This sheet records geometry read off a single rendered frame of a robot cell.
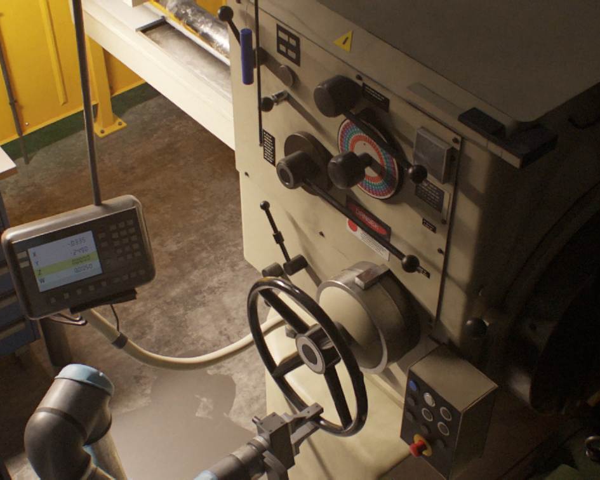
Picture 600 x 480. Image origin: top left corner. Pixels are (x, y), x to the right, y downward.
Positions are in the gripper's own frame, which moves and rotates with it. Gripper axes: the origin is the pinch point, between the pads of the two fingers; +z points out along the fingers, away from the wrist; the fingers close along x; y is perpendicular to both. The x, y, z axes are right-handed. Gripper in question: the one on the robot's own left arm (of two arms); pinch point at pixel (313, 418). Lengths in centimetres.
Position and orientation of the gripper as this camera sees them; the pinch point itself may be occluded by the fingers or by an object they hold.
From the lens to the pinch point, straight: 216.2
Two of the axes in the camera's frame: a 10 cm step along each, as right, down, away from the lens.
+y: -6.3, -3.8, 6.8
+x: 1.2, 8.1, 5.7
